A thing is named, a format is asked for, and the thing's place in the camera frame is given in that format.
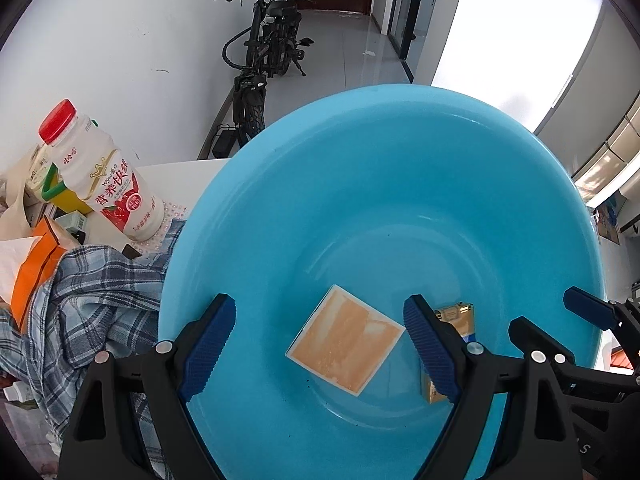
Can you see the white milk bottle red cap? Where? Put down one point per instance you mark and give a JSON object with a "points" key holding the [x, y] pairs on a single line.
{"points": [[110, 180]]}

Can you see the orange red object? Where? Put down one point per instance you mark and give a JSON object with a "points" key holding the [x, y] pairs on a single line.
{"points": [[624, 359]]}

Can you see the square orange white box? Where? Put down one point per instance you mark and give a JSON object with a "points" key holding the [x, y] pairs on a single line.
{"points": [[345, 340]]}

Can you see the light blue plastic basin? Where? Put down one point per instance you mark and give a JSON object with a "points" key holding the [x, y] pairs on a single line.
{"points": [[375, 210]]}

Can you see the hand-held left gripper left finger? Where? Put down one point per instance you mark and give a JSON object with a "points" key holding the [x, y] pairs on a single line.
{"points": [[207, 345]]}

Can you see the blue plaid shirt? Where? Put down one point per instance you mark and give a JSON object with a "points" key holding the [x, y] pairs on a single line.
{"points": [[100, 300]]}

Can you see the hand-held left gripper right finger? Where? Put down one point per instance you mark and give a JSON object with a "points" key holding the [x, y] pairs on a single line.
{"points": [[430, 345]]}

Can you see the grey tall cabinet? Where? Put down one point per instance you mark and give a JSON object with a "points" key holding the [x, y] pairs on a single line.
{"points": [[590, 85]]}

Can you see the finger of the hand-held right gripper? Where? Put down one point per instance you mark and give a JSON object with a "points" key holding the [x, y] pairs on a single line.
{"points": [[590, 306], [525, 330]]}

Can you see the black electric bicycle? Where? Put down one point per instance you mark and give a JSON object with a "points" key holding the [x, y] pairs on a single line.
{"points": [[255, 50]]}

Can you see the black bicycle charger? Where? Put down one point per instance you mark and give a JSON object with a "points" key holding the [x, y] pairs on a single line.
{"points": [[225, 141]]}

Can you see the black-framed glass door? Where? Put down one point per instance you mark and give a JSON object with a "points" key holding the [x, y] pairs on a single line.
{"points": [[407, 10]]}

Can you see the yellow blue cigarette pack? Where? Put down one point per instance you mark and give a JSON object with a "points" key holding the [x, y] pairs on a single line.
{"points": [[457, 320]]}

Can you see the orange white tissue pack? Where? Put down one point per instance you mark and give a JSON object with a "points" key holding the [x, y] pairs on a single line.
{"points": [[35, 270]]}

